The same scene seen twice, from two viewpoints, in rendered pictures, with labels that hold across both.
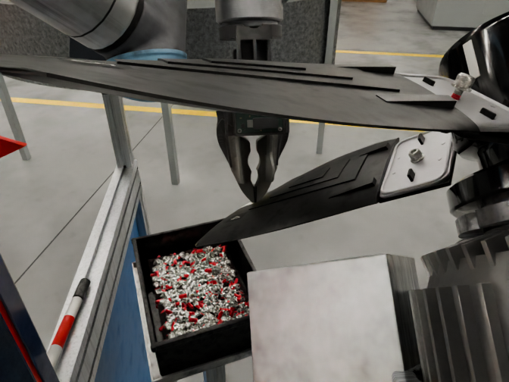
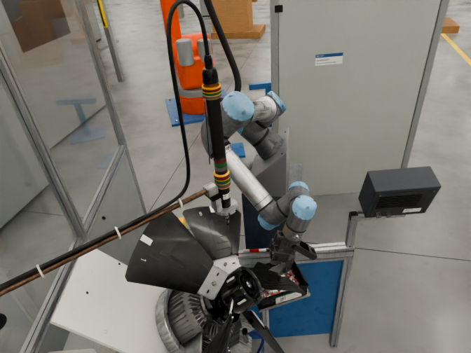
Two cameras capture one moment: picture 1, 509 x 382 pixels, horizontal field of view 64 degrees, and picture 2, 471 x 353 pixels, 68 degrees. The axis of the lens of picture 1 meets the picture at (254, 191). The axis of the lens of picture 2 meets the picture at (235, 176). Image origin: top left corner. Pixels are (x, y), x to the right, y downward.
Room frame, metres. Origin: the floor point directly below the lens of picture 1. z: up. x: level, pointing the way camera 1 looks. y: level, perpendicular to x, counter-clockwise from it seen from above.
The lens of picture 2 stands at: (0.40, -0.88, 2.10)
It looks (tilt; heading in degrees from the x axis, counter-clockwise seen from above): 35 degrees down; 96
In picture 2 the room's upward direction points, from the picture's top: 5 degrees counter-clockwise
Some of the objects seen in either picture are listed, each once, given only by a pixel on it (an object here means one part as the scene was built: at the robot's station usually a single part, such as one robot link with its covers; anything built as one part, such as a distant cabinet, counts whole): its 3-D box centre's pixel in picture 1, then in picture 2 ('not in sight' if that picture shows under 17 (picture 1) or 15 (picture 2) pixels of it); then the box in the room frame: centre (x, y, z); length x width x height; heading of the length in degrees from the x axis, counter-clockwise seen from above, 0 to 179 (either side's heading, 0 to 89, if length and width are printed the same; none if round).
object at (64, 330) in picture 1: (68, 320); (258, 250); (0.35, 0.25, 0.87); 0.14 x 0.01 x 0.01; 1
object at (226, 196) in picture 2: not in sight; (218, 146); (0.28, -0.12, 1.65); 0.04 x 0.04 x 0.46
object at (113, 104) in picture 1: (117, 123); (351, 230); (0.78, 0.28, 0.96); 0.03 x 0.03 x 0.20; 5
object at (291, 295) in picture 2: (198, 286); (277, 281); (0.43, 0.08, 0.85); 0.22 x 0.17 x 0.07; 20
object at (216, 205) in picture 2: not in sight; (221, 196); (0.27, -0.13, 1.50); 0.09 x 0.07 x 0.10; 40
